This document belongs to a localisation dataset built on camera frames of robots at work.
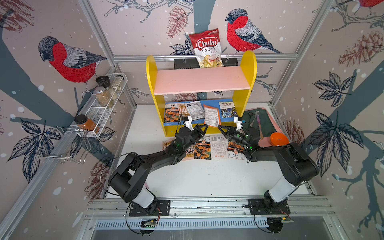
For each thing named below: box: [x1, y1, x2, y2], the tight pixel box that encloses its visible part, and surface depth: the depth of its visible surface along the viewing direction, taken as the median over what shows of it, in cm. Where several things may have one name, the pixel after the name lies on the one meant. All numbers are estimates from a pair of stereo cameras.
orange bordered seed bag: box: [203, 104, 222, 128], surface depth 90 cm
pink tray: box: [244, 107, 291, 147], surface depth 98 cm
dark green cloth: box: [242, 108, 277, 137], surface depth 112 cm
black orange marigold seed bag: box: [194, 136, 212, 160], surface depth 97 cm
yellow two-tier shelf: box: [146, 50, 258, 137], surface depth 83 cm
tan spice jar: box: [95, 86, 113, 108], surface depth 74 cm
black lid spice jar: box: [95, 75, 111, 88], surface depth 75 cm
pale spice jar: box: [112, 75, 123, 90], surface depth 87 cm
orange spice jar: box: [74, 114, 97, 131], surface depth 61 cm
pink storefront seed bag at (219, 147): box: [209, 135, 229, 159], surface depth 97 cm
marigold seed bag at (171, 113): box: [164, 103, 180, 123], surface depth 99 cm
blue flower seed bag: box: [219, 101, 238, 119], surface depth 100 cm
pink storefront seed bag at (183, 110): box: [178, 103, 190, 117], surface depth 100 cm
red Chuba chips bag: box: [188, 28, 224, 68], surface depth 85 cm
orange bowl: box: [270, 132, 290, 146], surface depth 97 cm
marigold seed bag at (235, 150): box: [227, 140, 245, 160], surface depth 96 cm
